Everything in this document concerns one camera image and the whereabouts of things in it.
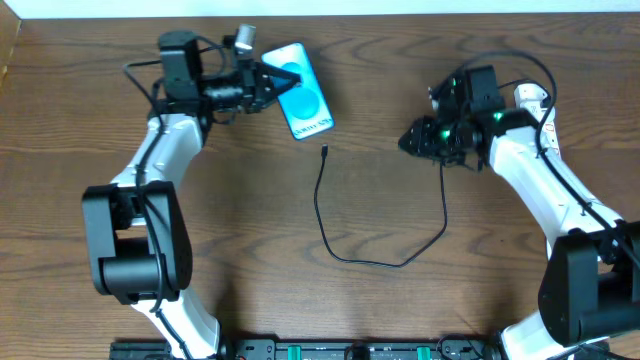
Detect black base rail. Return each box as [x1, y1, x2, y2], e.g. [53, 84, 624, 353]
[107, 338, 611, 360]

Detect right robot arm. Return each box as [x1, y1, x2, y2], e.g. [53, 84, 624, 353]
[398, 66, 639, 359]

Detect white power strip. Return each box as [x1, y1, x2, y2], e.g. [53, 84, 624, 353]
[514, 81, 561, 157]

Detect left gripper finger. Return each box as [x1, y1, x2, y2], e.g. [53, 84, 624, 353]
[261, 63, 301, 86]
[264, 82, 301, 108]

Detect white charger plug adapter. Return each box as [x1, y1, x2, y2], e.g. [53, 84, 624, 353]
[514, 83, 550, 122]

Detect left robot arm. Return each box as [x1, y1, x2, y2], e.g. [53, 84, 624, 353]
[82, 24, 301, 359]

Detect black USB charging cable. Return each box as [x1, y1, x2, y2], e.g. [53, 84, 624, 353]
[313, 78, 552, 269]

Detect blue screen smartphone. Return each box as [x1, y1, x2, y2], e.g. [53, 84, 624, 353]
[261, 42, 335, 140]

